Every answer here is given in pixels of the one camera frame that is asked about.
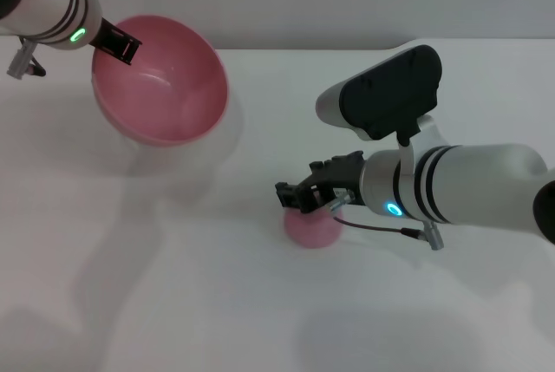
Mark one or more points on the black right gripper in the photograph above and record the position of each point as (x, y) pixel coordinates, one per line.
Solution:
(342, 177)

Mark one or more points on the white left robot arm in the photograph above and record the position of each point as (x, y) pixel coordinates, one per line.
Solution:
(43, 3)

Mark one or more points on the silver right camera bracket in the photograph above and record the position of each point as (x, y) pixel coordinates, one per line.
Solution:
(422, 133)

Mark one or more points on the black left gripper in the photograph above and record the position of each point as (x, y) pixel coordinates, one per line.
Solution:
(103, 36)

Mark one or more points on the pink bowl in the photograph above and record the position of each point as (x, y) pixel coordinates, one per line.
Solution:
(173, 99)

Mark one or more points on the pink toy peach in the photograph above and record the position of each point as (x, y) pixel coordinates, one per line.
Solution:
(312, 231)

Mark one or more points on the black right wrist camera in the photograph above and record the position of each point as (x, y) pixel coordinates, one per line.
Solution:
(386, 92)

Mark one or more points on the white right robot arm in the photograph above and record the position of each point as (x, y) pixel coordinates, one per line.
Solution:
(468, 183)

